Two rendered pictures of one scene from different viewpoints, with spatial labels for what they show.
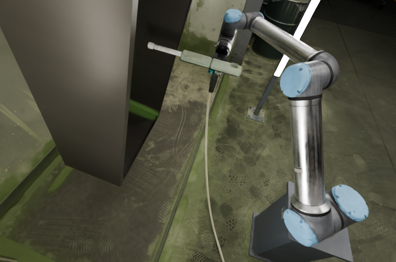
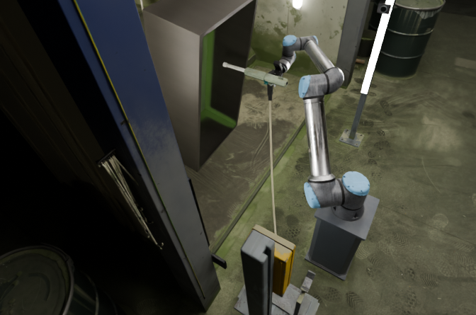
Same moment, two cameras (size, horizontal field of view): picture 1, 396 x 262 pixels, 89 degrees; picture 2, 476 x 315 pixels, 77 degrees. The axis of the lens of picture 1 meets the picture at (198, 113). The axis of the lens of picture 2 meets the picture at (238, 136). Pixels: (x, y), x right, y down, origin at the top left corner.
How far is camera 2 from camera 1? 111 cm
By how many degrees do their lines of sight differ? 19
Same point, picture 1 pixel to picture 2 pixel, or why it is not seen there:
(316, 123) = (316, 115)
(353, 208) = (353, 185)
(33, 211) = not seen: hidden behind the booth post
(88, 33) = (183, 61)
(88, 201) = not seen: hidden behind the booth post
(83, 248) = not seen: hidden behind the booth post
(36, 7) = (165, 51)
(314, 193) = (318, 166)
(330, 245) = (349, 226)
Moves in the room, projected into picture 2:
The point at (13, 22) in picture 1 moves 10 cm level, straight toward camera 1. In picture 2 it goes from (155, 56) to (159, 64)
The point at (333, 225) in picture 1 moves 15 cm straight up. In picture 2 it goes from (333, 194) to (338, 177)
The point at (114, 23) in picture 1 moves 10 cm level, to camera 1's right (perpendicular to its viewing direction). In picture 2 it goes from (193, 57) to (210, 60)
